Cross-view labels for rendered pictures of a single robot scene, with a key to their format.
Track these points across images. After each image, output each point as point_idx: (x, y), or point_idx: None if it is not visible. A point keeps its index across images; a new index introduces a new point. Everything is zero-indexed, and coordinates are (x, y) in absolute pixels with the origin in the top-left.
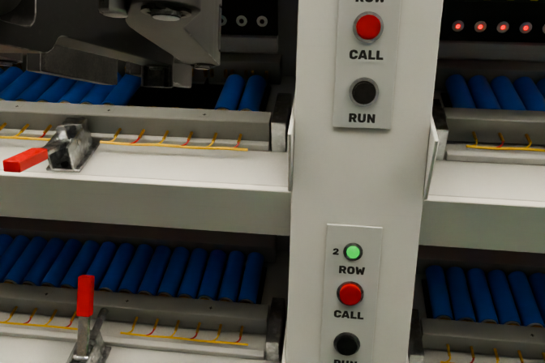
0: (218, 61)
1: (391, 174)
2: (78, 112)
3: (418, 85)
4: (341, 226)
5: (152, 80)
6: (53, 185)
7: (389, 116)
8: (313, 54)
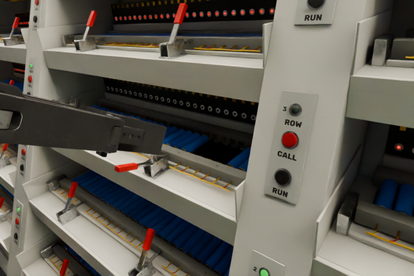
0: (109, 151)
1: (294, 233)
2: (166, 150)
3: (317, 182)
4: (260, 254)
5: (98, 151)
6: (142, 181)
7: (296, 196)
8: (259, 148)
